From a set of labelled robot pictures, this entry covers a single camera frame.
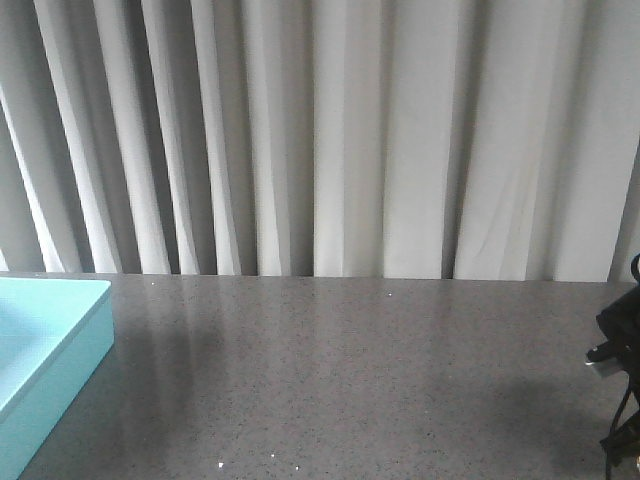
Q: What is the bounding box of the light blue box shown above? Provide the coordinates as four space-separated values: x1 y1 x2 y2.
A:
1 277 114 479

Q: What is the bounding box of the grey pleated curtain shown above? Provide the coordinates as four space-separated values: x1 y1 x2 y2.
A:
1 1 639 282

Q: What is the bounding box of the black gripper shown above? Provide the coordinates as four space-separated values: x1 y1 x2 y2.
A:
585 255 639 395

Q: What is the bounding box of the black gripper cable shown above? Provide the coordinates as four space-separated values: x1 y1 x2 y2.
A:
599 372 640 480

